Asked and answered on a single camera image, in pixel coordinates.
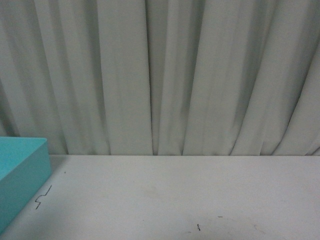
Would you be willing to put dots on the white pleated curtain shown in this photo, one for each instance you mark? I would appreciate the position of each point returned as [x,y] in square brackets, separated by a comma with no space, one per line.
[162,77]

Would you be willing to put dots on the turquoise plastic storage bin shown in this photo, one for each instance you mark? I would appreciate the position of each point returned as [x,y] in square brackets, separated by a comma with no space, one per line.
[24,168]

